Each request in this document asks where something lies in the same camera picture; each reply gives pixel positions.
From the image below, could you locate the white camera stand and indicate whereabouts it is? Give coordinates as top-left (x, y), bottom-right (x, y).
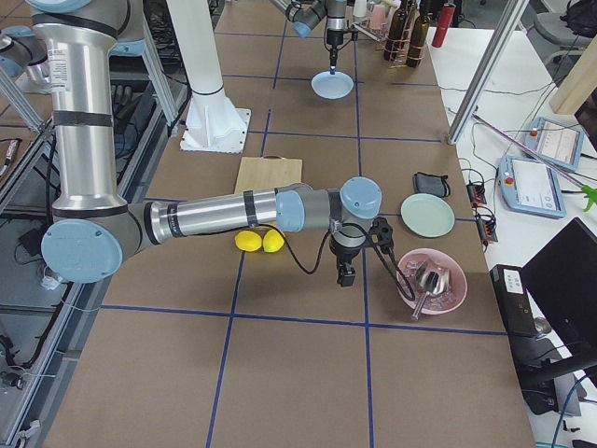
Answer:
top-left (167, 0), bottom-right (251, 154)

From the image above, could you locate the dark green wine bottle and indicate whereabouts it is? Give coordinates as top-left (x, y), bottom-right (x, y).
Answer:
top-left (383, 0), bottom-right (409, 61)
top-left (406, 0), bottom-right (431, 68)

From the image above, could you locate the bamboo cutting board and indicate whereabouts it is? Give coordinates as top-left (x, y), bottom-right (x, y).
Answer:
top-left (234, 157), bottom-right (303, 193)

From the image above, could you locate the black monitor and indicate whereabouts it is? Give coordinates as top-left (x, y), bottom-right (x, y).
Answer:
top-left (517, 217), bottom-right (596, 391)

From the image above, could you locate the yellow lemon far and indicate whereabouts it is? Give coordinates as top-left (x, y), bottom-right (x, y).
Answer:
top-left (234, 231), bottom-right (262, 252)

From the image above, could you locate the pink cup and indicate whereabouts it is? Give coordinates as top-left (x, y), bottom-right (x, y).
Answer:
top-left (368, 3), bottom-right (386, 31)

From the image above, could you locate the red thermos bottle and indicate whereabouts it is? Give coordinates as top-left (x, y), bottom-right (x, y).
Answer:
top-left (432, 3), bottom-right (456, 48)

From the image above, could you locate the dark grey folded cloth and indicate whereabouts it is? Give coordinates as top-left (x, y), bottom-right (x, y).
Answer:
top-left (413, 172), bottom-right (451, 198)

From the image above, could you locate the teach pendant tablet near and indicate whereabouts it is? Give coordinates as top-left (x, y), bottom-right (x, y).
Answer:
top-left (498, 155), bottom-right (566, 219)

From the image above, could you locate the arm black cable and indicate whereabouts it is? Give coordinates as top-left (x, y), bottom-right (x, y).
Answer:
top-left (270, 222), bottom-right (419, 303)

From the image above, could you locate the green plate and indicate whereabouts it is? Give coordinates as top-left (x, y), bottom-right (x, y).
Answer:
top-left (400, 193), bottom-right (455, 238)

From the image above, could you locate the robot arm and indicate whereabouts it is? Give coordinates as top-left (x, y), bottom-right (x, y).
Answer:
top-left (271, 0), bottom-right (349, 75)
top-left (26, 1), bottom-right (382, 287)

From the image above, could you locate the teach pendant tablet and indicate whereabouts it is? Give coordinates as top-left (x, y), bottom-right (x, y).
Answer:
top-left (524, 117), bottom-right (585, 172)
top-left (498, 155), bottom-right (566, 219)

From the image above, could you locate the pink bowl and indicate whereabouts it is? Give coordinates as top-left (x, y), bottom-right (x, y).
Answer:
top-left (398, 248), bottom-right (468, 315)

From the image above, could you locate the metal scoop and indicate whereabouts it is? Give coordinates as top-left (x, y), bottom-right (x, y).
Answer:
top-left (411, 259), bottom-right (451, 321)

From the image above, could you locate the teach pendant tablet far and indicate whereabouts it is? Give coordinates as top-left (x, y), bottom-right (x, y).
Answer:
top-left (524, 117), bottom-right (585, 172)

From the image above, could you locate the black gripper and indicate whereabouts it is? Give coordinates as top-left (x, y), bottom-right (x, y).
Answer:
top-left (329, 238), bottom-right (363, 287)
top-left (326, 28), bottom-right (346, 74)

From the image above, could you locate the light blue plate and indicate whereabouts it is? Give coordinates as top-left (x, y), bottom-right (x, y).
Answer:
top-left (311, 71), bottom-right (354, 100)

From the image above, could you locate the black computer box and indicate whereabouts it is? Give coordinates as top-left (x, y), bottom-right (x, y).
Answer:
top-left (490, 264), bottom-right (555, 340)

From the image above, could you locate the yellow lemon near board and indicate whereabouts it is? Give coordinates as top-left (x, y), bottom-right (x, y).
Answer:
top-left (262, 229), bottom-right (285, 253)

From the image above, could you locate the white cup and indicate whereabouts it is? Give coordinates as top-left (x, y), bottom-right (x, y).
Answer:
top-left (353, 0), bottom-right (367, 21)

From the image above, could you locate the aluminium frame post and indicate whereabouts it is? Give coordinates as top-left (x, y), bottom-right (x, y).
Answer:
top-left (447, 0), bottom-right (529, 145)

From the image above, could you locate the copper wire bottle rack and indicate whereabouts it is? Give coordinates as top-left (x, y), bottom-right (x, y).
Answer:
top-left (354, 1), bottom-right (420, 68)

